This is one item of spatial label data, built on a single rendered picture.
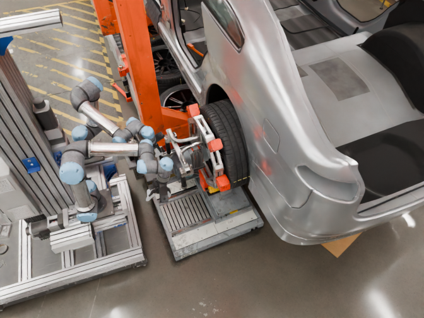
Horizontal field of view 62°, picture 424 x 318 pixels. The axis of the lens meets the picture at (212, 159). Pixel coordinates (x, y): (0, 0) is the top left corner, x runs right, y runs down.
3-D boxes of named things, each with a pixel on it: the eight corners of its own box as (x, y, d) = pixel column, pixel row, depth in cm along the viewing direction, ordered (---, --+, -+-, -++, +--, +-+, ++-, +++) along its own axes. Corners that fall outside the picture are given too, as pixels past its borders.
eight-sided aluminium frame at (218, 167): (223, 198, 270) (224, 152, 228) (215, 200, 269) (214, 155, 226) (197, 148, 302) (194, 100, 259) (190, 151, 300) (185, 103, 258)
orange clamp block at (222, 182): (224, 179, 252) (230, 188, 247) (214, 183, 250) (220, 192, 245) (225, 173, 247) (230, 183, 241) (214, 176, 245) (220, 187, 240)
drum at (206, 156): (212, 163, 266) (212, 150, 255) (186, 171, 261) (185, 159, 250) (206, 149, 274) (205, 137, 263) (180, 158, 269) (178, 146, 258)
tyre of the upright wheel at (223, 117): (219, 82, 271) (223, 146, 316) (191, 90, 265) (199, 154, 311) (261, 130, 225) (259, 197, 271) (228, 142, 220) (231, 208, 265)
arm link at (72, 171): (99, 203, 229) (82, 147, 187) (98, 223, 220) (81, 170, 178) (80, 205, 227) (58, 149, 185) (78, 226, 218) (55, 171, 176)
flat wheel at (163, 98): (235, 123, 363) (236, 106, 344) (183, 156, 337) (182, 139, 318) (195, 91, 395) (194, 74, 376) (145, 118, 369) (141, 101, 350)
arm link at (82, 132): (72, 144, 261) (65, 132, 250) (85, 134, 268) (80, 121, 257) (83, 151, 256) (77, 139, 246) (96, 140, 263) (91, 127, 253)
